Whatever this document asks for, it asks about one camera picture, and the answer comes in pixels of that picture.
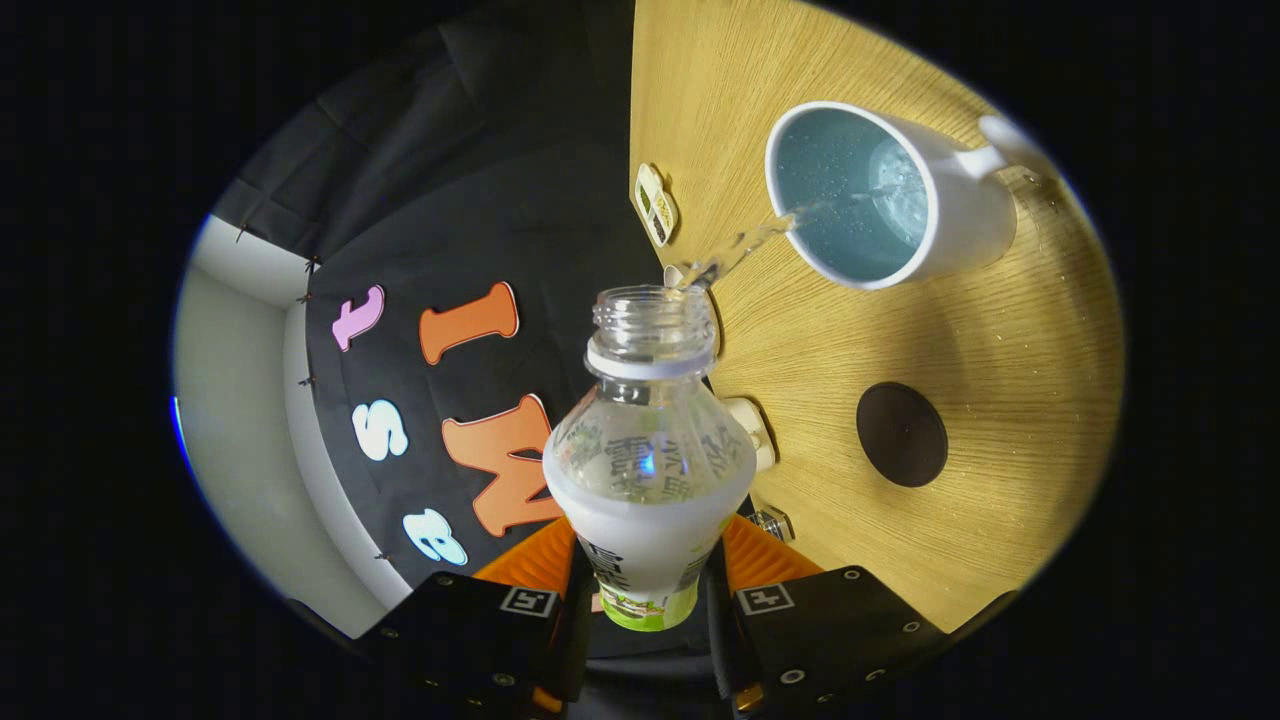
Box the clear plastic juice bottle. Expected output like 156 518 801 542
542 285 758 633

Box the white divided snack tray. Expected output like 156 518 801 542
635 163 680 248

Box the white toaster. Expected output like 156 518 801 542
722 397 777 473

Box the wooden table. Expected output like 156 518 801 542
628 0 1126 636

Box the black backdrop cloth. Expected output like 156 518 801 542
210 0 641 591

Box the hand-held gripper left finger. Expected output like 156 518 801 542
362 515 598 716

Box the dark round coaster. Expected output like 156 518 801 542
856 381 949 489

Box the white cup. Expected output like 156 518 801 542
765 100 1056 291

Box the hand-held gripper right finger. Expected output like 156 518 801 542
705 513 946 713

